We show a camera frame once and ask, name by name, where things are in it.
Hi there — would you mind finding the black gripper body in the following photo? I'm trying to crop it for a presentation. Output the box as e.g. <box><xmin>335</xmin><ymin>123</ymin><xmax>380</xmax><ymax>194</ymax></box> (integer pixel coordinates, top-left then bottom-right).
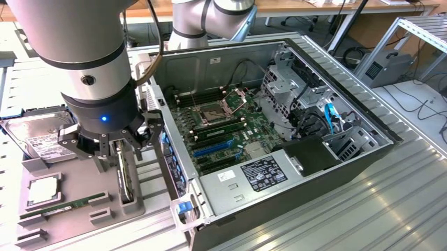
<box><xmin>62</xmin><ymin>80</ymin><xmax>147</xmax><ymax>137</ymax></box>

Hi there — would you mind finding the silver hard disk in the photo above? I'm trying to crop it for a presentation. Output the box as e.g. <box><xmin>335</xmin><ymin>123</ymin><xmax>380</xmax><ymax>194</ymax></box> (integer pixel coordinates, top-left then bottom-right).
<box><xmin>0</xmin><ymin>111</ymin><xmax>80</xmax><ymax>164</ymax></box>

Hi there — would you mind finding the black office chair base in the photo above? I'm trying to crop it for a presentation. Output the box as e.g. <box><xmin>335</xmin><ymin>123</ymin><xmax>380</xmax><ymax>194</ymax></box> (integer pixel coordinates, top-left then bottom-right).
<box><xmin>280</xmin><ymin>15</ymin><xmax>319</xmax><ymax>32</ymax></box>

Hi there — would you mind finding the metal socket cover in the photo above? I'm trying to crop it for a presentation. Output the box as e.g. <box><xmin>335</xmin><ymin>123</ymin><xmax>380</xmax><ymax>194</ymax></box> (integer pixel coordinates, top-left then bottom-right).
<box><xmin>222</xmin><ymin>87</ymin><xmax>250</xmax><ymax>112</ymax></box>

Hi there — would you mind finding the blue wire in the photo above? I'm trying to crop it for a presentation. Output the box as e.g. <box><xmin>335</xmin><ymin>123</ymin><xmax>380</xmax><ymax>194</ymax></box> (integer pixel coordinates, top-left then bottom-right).
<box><xmin>323</xmin><ymin>102</ymin><xmax>339</xmax><ymax>136</ymax></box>

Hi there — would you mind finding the black plastic duct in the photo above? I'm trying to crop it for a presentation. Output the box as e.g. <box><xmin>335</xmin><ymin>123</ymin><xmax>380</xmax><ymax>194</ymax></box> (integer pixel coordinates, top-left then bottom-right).
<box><xmin>271</xmin><ymin>137</ymin><xmax>344</xmax><ymax>178</ymax></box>

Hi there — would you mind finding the perforated metal disk bay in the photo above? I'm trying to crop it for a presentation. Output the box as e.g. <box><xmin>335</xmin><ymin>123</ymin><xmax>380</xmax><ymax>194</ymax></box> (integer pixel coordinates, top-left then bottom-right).
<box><xmin>323</xmin><ymin>124</ymin><xmax>382</xmax><ymax>162</ymax></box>

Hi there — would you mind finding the black expansion slot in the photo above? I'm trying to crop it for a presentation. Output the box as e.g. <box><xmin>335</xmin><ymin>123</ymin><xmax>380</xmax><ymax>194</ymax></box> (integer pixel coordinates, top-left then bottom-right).
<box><xmin>191</xmin><ymin>134</ymin><xmax>234</xmax><ymax>149</ymax></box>
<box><xmin>200</xmin><ymin>158</ymin><xmax>242</xmax><ymax>172</ymax></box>
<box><xmin>198</xmin><ymin>153</ymin><xmax>238</xmax><ymax>166</ymax></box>

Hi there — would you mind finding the grey parts rack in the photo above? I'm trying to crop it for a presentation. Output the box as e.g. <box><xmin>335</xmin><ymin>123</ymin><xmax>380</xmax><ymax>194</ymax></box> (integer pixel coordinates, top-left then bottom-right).
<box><xmin>12</xmin><ymin>142</ymin><xmax>146</xmax><ymax>249</ymax></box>

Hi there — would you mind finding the dark wrist camera cable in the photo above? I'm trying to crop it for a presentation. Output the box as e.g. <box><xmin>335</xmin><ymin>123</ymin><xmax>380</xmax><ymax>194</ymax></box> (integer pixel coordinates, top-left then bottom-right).
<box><xmin>134</xmin><ymin>0</ymin><xmax>166</xmax><ymax>87</ymax></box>

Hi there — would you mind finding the grey desktop tower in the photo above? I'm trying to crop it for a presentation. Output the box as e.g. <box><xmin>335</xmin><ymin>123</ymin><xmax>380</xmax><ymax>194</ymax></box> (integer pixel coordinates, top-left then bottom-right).
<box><xmin>355</xmin><ymin>49</ymin><xmax>419</xmax><ymax>89</ymax></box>

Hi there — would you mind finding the CPU socket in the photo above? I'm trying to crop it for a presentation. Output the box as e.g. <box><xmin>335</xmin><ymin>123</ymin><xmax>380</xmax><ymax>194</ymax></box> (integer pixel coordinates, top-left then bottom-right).
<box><xmin>195</xmin><ymin>103</ymin><xmax>234</xmax><ymax>124</ymax></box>

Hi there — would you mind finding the aluminium profile frame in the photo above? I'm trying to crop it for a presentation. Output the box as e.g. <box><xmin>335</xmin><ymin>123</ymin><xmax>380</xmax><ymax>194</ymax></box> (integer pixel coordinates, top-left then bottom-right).
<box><xmin>362</xmin><ymin>14</ymin><xmax>447</xmax><ymax>82</ymax></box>

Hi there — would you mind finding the grey power supply unit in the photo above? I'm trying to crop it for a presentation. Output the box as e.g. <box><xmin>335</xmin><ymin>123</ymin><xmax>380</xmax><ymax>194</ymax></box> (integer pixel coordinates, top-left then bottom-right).
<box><xmin>198</xmin><ymin>152</ymin><xmax>310</xmax><ymax>218</ymax></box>

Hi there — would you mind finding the wooden desk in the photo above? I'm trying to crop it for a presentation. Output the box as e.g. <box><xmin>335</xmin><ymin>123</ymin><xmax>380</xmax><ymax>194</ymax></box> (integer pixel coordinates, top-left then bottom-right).
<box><xmin>0</xmin><ymin>0</ymin><xmax>175</xmax><ymax>23</ymax></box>
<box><xmin>255</xmin><ymin>0</ymin><xmax>442</xmax><ymax>50</ymax></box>

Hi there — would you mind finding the black looped wire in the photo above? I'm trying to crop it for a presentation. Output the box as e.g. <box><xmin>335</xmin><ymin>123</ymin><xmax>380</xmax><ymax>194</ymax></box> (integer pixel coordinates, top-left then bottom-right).
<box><xmin>226</xmin><ymin>59</ymin><xmax>268</xmax><ymax>88</ymax></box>

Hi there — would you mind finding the metal disk bay cage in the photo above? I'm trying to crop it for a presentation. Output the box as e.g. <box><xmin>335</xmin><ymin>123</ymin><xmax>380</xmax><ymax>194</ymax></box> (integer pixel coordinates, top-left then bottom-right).
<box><xmin>260</xmin><ymin>43</ymin><xmax>338</xmax><ymax>116</ymax></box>

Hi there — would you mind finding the black RAM slot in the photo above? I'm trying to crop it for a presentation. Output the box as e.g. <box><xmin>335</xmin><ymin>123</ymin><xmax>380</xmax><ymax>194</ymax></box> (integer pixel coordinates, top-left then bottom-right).
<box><xmin>174</xmin><ymin>90</ymin><xmax>224</xmax><ymax>100</ymax></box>
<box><xmin>178</xmin><ymin>96</ymin><xmax>227</xmax><ymax>107</ymax></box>
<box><xmin>172</xmin><ymin>88</ymin><xmax>223</xmax><ymax>98</ymax></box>
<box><xmin>176</xmin><ymin>93</ymin><xmax>226</xmax><ymax>104</ymax></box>

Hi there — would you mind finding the graphics card with metal bracket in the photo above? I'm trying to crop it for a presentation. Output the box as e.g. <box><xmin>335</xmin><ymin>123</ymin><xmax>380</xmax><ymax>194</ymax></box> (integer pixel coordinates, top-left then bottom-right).
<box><xmin>110</xmin><ymin>138</ymin><xmax>136</xmax><ymax>203</ymax></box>

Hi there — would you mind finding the blue expansion slot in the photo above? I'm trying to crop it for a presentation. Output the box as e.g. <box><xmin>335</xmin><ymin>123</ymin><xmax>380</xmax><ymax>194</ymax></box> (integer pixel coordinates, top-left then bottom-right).
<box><xmin>192</xmin><ymin>141</ymin><xmax>235</xmax><ymax>157</ymax></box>

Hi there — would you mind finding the dark grey block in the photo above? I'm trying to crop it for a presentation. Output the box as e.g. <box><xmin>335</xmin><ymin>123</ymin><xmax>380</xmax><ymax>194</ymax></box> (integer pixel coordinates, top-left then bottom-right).
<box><xmin>0</xmin><ymin>50</ymin><xmax>17</xmax><ymax>68</ymax></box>

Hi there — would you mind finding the silver chipset heatsink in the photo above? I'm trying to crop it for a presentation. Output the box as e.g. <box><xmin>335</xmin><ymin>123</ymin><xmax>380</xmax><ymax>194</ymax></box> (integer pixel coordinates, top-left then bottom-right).
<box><xmin>244</xmin><ymin>143</ymin><xmax>270</xmax><ymax>157</ymax></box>

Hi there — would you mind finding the hanging black cable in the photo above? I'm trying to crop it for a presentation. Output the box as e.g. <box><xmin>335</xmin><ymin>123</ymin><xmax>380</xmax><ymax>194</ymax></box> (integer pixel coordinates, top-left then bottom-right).
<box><xmin>122</xmin><ymin>10</ymin><xmax>138</xmax><ymax>48</ymax></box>

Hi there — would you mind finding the black open PC case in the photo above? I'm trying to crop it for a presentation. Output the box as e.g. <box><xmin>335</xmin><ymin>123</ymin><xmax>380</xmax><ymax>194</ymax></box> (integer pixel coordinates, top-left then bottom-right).
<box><xmin>134</xmin><ymin>38</ymin><xmax>406</xmax><ymax>251</ymax></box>

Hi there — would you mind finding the blue disk caddy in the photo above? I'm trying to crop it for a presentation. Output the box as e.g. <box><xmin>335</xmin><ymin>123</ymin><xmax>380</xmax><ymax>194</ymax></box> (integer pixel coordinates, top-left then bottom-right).
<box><xmin>0</xmin><ymin>102</ymin><xmax>76</xmax><ymax>136</ymax></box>

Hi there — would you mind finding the green RAM stick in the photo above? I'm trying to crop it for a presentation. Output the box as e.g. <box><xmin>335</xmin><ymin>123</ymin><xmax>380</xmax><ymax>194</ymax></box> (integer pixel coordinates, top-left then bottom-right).
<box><xmin>19</xmin><ymin>192</ymin><xmax>106</xmax><ymax>220</ymax></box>
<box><xmin>196</xmin><ymin>127</ymin><xmax>248</xmax><ymax>141</ymax></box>
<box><xmin>192</xmin><ymin>119</ymin><xmax>246</xmax><ymax>132</ymax></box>

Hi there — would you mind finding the green motherboard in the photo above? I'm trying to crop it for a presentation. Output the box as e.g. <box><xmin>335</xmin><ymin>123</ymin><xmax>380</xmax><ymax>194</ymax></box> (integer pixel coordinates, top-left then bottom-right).
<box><xmin>167</xmin><ymin>87</ymin><xmax>286</xmax><ymax>176</ymax></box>

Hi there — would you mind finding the silver CPU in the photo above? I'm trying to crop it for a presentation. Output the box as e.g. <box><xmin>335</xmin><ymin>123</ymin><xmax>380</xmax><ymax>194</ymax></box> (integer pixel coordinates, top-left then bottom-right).
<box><xmin>27</xmin><ymin>179</ymin><xmax>59</xmax><ymax>202</ymax></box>

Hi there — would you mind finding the black wire bundle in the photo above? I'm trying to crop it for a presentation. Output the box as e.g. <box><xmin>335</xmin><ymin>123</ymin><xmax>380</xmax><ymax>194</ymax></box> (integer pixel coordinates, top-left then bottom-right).
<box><xmin>288</xmin><ymin>107</ymin><xmax>332</xmax><ymax>139</ymax></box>

